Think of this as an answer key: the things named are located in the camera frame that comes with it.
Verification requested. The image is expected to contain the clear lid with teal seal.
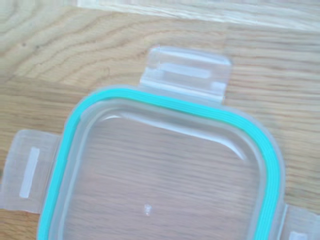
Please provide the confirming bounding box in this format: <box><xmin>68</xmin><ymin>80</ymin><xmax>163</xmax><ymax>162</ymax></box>
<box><xmin>0</xmin><ymin>45</ymin><xmax>320</xmax><ymax>240</ymax></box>

